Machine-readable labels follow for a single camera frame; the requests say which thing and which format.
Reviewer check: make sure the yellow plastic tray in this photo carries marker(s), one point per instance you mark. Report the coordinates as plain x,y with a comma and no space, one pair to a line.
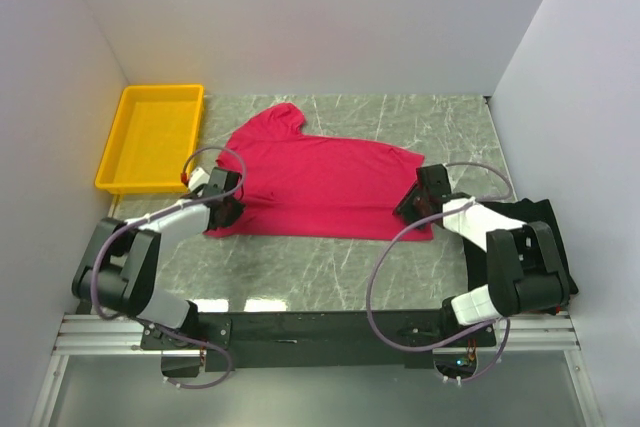
154,131

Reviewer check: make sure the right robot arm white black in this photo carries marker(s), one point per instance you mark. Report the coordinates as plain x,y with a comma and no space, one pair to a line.
466,217

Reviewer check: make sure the red t shirt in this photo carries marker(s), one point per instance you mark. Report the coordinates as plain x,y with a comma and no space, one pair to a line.
315,186

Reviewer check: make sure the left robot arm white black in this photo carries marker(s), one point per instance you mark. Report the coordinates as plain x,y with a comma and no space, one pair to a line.
118,268

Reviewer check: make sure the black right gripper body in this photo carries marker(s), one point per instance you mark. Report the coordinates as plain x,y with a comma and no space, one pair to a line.
411,208

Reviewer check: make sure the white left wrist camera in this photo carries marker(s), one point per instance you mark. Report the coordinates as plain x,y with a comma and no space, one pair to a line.
197,177

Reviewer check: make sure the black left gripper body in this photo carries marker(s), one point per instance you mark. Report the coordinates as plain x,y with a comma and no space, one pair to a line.
234,211

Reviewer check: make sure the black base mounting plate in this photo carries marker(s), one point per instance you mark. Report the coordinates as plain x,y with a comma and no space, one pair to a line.
322,339

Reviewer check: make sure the folded black t shirt stack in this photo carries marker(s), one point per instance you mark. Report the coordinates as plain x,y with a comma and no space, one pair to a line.
525,267

